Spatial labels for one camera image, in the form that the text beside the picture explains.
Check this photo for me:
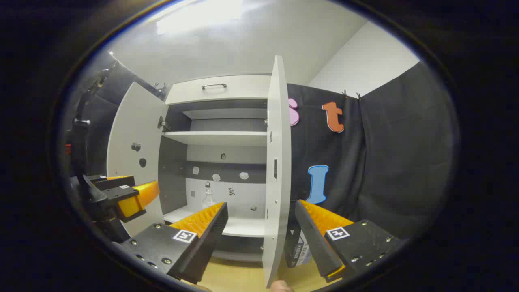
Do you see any black vertical stand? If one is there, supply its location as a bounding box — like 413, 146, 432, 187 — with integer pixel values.
71, 67, 112, 179

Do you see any white cabinet door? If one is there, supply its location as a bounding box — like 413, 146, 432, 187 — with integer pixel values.
107, 81, 169, 238
263, 56, 292, 288

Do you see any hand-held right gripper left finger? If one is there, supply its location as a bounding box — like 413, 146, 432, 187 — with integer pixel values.
120, 202, 229, 285

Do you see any dark blue small box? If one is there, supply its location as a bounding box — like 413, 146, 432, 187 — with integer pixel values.
285, 226, 305, 268

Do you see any white cabinet shelf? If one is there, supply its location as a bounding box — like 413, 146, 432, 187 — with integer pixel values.
162, 131, 268, 147

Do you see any white and grey cabinet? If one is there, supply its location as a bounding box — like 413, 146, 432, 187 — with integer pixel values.
157, 74, 273, 263

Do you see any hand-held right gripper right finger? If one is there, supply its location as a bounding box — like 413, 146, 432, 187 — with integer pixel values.
295, 199, 410, 283

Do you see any clear bottle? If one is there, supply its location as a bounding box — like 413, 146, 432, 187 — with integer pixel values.
202, 182, 215, 209

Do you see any white cabinet drawer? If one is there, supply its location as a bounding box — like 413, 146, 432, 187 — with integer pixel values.
165, 75, 271, 105

